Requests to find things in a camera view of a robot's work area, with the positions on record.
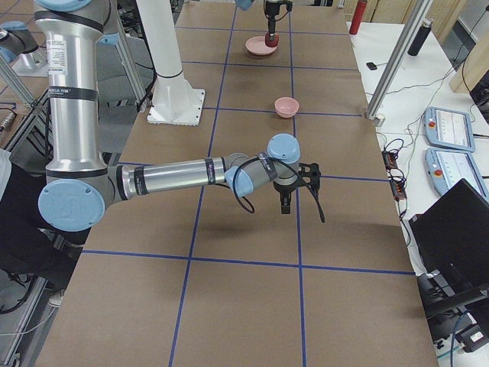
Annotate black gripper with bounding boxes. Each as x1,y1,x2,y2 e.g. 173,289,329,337
273,180,297,214
264,1,280,42

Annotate red yellow apple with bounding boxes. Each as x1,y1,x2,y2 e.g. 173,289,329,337
264,33,280,48

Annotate pink bowl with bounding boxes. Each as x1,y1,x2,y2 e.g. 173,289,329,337
274,96,300,119

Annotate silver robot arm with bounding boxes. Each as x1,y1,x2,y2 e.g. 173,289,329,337
235,0,281,47
34,1,303,232

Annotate pink plate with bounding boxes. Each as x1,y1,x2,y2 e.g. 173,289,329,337
244,35,277,56

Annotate red water bottle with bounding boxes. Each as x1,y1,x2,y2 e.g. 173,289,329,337
348,0,368,35

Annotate orange black power strip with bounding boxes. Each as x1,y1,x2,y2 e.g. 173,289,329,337
382,150,407,202

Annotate black water bottle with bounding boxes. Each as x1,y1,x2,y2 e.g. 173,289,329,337
407,18,434,57

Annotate near blue teach pendant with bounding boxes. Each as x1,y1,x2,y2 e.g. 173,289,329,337
425,148,488,199

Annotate blue teach pendant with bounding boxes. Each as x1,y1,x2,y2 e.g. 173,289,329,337
422,106,475,152
425,148,488,199

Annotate black laptop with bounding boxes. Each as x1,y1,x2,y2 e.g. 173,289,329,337
409,177,489,286

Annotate far blue teach pendant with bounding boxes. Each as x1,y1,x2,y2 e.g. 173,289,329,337
422,106,475,152

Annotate standing person black trousers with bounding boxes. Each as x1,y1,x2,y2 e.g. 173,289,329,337
1,149,89,308

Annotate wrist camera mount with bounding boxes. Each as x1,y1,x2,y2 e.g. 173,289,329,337
298,163,321,195

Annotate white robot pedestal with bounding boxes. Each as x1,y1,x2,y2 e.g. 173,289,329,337
137,0,206,126

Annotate aluminium frame post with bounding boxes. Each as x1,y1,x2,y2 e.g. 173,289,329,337
365,0,433,127

